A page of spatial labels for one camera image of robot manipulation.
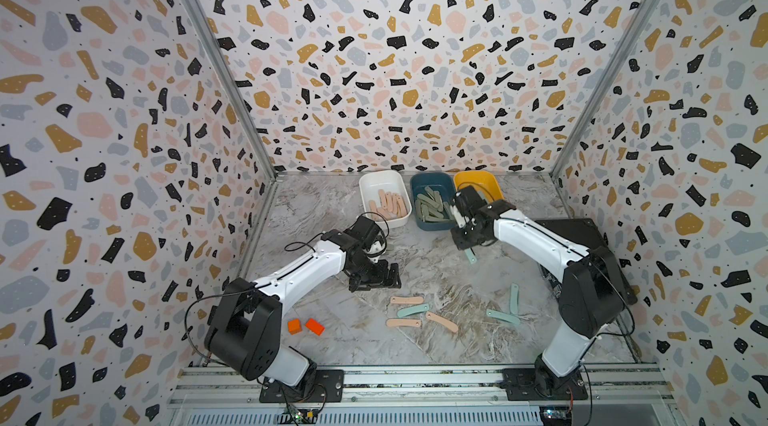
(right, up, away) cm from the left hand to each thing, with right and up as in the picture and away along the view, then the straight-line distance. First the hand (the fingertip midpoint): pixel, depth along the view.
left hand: (390, 284), depth 82 cm
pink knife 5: (+5, -6, +5) cm, 9 cm away
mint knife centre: (+6, -8, +4) cm, 11 cm away
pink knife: (-4, +21, +28) cm, 35 cm away
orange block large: (-22, -12, +1) cm, 25 cm away
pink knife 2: (-8, +20, +27) cm, 35 cm away
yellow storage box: (+33, +31, +33) cm, 56 cm away
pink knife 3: (+3, -11, +1) cm, 12 cm away
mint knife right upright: (+36, -6, +6) cm, 37 cm away
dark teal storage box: (+19, +30, +35) cm, 50 cm away
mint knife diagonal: (+23, +7, +5) cm, 25 cm away
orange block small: (-27, -11, 0) cm, 29 cm away
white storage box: (-3, +26, +34) cm, 43 cm away
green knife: (+14, +26, +33) cm, 45 cm away
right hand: (+22, +13, +9) cm, 27 cm away
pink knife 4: (+15, -11, +3) cm, 19 cm away
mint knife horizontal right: (+32, -10, +3) cm, 34 cm away
